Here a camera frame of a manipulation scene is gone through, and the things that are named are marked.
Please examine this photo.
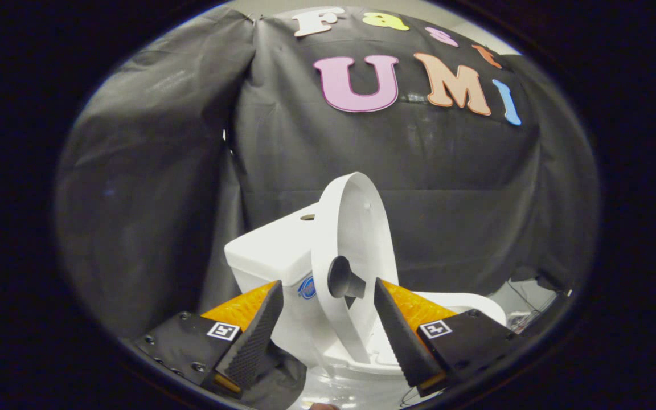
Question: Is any white toilet lid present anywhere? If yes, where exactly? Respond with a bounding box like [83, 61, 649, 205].
[311, 172, 400, 365]

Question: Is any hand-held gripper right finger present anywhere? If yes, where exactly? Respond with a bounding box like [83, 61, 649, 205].
[372, 278, 525, 398]

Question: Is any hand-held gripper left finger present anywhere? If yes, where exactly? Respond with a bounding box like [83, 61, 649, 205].
[118, 280, 284, 399]

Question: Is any black backdrop cloth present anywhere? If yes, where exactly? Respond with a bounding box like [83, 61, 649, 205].
[55, 5, 601, 410]

